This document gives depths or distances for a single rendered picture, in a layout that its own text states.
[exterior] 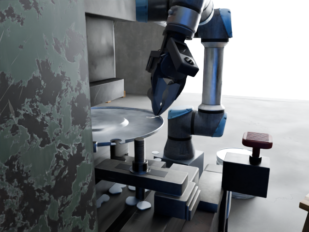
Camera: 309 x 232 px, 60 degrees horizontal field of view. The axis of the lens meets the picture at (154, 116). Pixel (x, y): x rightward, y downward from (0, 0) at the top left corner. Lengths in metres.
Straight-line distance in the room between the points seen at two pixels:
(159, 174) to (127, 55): 5.22
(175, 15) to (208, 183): 0.39
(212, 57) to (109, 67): 0.71
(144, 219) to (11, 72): 0.30
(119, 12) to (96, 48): 0.07
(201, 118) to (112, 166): 0.77
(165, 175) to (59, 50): 0.27
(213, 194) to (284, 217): 1.22
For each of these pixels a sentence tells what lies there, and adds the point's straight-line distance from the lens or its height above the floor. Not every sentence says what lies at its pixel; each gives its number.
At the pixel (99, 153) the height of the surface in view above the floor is 0.76.
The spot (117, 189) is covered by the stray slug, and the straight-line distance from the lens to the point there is 0.48.
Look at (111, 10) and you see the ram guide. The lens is 0.45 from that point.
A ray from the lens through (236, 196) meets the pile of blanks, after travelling 1.87.
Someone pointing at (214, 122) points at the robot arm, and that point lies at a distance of 1.16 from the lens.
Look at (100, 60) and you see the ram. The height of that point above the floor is 0.92.
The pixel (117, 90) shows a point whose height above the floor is 0.87.
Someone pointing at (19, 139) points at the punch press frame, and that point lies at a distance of 0.18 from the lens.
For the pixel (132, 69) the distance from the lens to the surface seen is 5.56.
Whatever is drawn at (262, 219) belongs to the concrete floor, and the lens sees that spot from 1.73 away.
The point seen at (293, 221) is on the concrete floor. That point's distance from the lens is 1.79.
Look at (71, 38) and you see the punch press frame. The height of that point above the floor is 0.95.
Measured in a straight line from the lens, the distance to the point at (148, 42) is 5.40.
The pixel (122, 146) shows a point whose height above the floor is 0.73.
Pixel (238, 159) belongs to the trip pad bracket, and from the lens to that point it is 0.62.
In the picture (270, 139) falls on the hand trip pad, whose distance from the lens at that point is 0.60.
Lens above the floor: 0.95
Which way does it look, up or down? 15 degrees down
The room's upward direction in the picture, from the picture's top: straight up
